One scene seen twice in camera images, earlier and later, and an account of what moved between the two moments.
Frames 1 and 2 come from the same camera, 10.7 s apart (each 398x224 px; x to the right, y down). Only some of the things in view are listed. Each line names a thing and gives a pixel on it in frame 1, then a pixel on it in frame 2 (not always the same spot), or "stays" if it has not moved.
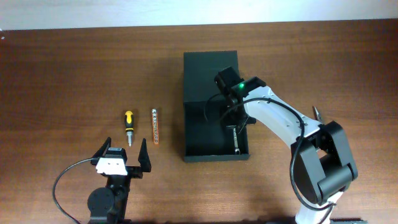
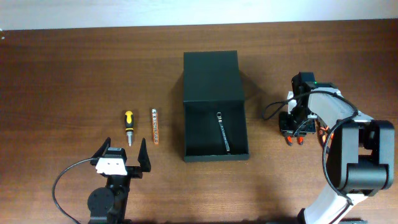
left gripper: x=137 y=172 stays
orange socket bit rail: x=155 y=126 stays
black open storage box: x=207 y=137 stays
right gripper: x=229 y=122 → x=286 y=128
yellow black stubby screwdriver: x=129 y=126 stays
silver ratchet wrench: x=237 y=149 → x=224 y=134
